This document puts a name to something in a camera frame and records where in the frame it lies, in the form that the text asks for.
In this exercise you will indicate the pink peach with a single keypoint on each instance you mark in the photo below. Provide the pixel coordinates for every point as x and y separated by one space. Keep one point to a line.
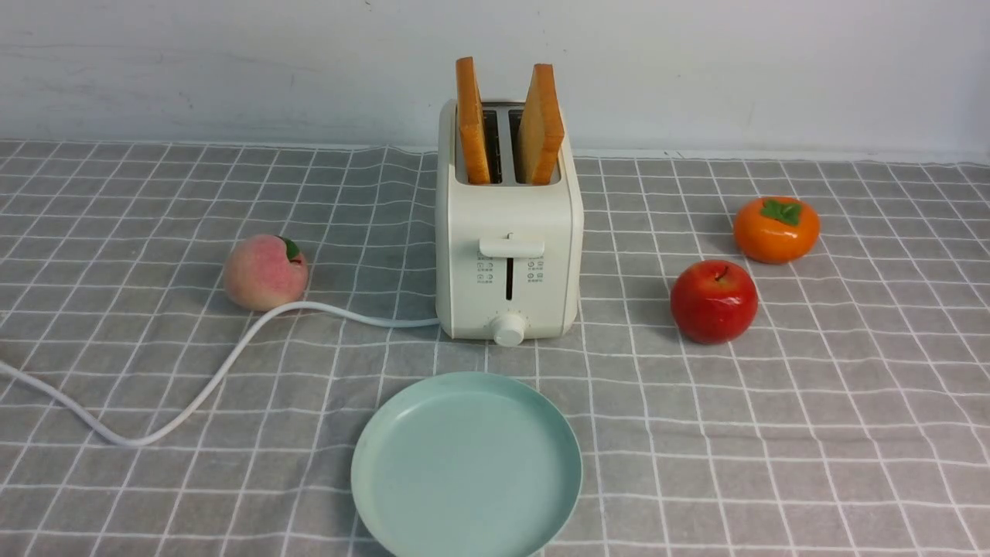
264 272

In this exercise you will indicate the orange persimmon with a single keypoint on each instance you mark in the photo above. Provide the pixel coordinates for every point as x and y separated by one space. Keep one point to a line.
776 229

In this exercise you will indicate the white two-slot toaster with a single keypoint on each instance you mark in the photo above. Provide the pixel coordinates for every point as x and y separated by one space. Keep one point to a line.
508 254

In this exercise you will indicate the red apple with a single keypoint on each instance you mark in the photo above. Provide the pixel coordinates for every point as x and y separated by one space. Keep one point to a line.
714 301

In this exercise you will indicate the light green round plate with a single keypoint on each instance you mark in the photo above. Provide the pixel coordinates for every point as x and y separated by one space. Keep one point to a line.
466 464

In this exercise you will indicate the toast slice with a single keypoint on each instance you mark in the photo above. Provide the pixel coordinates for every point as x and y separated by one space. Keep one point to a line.
541 130
470 123

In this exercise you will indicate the grey checkered tablecloth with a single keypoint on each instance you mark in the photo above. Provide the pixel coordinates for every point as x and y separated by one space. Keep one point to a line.
850 419

